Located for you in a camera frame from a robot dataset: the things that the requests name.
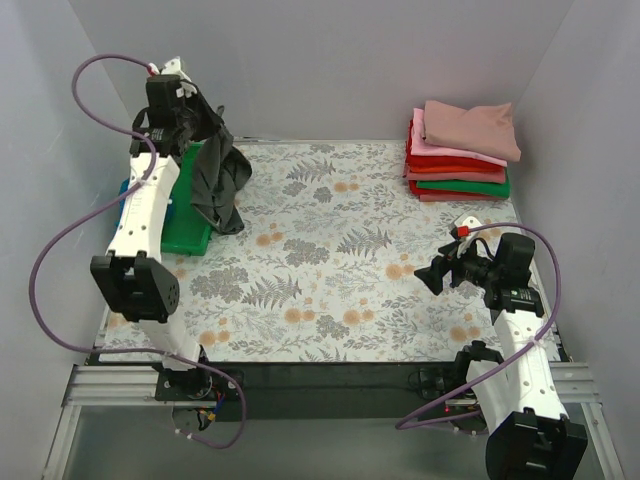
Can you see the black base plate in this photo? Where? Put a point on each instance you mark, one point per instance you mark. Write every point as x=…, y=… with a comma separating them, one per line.
x=310, y=391

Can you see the bottom pink folded shirt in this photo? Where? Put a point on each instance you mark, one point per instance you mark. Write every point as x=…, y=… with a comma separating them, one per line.
x=449, y=197

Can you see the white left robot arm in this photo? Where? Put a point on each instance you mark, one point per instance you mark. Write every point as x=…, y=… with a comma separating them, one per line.
x=131, y=276

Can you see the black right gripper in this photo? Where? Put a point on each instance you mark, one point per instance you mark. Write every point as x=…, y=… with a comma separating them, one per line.
x=445, y=270

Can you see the green folded shirt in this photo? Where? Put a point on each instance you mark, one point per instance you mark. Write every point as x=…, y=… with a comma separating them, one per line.
x=463, y=187

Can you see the aluminium frame rail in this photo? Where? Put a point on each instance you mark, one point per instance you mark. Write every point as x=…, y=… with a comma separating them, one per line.
x=105, y=384

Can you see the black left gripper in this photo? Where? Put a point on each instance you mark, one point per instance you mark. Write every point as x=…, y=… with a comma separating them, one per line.
x=191, y=123

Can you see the dusty pink folded shirt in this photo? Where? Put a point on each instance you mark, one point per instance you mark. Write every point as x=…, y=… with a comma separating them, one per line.
x=487, y=130

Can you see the green plastic tray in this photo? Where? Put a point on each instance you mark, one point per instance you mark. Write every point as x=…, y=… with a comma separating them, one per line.
x=185, y=231

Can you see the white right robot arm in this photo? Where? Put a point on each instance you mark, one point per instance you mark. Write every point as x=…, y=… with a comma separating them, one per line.
x=530, y=433

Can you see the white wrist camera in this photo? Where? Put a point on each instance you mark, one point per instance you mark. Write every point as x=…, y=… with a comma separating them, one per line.
x=174, y=67
x=463, y=232

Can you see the orange folded shirt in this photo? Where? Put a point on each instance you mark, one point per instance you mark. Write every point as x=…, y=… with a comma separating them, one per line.
x=453, y=171

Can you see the salmon folded shirt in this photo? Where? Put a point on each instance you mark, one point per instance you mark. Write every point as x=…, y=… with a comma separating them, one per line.
x=498, y=177

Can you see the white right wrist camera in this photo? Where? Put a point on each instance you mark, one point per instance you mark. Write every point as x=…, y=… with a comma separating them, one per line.
x=463, y=232

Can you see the dark grey t shirt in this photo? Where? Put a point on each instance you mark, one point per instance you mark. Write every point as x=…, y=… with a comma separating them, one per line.
x=220, y=170

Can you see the light pink folded shirt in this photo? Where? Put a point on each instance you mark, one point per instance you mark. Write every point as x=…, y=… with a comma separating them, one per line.
x=419, y=147

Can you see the floral table mat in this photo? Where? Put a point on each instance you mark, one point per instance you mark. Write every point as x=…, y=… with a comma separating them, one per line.
x=324, y=267

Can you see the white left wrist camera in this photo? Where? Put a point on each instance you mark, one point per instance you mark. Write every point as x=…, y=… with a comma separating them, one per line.
x=174, y=67

